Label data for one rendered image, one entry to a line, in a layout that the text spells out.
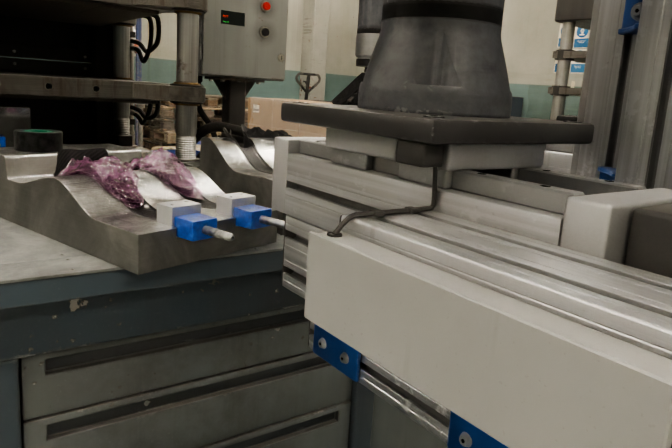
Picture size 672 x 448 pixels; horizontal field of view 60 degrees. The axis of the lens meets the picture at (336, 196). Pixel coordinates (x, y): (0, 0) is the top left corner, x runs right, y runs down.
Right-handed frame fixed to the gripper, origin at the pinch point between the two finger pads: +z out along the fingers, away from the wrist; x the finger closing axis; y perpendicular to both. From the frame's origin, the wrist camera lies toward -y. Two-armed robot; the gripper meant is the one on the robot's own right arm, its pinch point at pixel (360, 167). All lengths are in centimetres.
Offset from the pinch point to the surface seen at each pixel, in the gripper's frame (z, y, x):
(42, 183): 3, -11, -53
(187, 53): -21, -72, -7
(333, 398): 45.1, 2.8, -4.7
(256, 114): 14, -423, 195
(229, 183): 5.7, -19.9, -17.8
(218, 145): -1.2, -27.0, -17.2
